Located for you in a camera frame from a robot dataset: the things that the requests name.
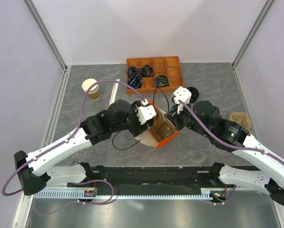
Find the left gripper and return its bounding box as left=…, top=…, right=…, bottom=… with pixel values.
left=113, top=101, right=151, bottom=137

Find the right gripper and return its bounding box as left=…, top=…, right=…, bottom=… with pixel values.
left=164, top=99, right=211, bottom=138

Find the orange paper bag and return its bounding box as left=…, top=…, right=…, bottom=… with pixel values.
left=112, top=87, right=182, bottom=151

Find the cardboard cup carrier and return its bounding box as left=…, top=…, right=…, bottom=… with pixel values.
left=229, top=112, right=255, bottom=136
left=151, top=117, right=177, bottom=142

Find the stack of paper cups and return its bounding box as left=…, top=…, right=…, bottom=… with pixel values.
left=82, top=78, right=100, bottom=100

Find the stack of black lids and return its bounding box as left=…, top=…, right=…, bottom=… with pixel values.
left=187, top=86, right=199, bottom=104

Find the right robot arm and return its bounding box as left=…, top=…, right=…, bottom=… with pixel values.
left=165, top=101, right=284, bottom=206

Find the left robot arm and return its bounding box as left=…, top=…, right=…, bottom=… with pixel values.
left=14, top=100, right=156, bottom=195

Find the green yellow rolled tie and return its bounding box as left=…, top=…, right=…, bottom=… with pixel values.
left=155, top=75, right=169, bottom=87

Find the blue striped rolled tie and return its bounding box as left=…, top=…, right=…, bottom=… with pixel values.
left=127, top=76, right=143, bottom=89

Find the white wrapped straw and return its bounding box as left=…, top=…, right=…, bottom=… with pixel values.
left=109, top=83, right=119, bottom=105

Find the wooden compartment tray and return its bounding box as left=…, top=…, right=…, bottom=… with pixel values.
left=126, top=56, right=184, bottom=94

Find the dark patterned rolled tie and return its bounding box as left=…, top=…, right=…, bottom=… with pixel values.
left=127, top=66, right=140, bottom=78

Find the black brown rolled tie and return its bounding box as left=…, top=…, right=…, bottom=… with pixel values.
left=141, top=64, right=154, bottom=77

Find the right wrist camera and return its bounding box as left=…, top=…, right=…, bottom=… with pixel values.
left=171, top=86, right=191, bottom=114

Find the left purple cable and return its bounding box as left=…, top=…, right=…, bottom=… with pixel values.
left=2, top=80, right=149, bottom=216

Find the purple cable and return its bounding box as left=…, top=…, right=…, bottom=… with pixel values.
left=2, top=80, right=149, bottom=216
left=179, top=99, right=284, bottom=205

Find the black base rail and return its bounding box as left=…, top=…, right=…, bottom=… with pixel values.
left=67, top=166, right=234, bottom=196

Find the white cable duct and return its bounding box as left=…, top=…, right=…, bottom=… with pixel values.
left=34, top=189, right=222, bottom=200

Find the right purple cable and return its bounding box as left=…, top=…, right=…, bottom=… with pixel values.
left=179, top=99, right=284, bottom=205

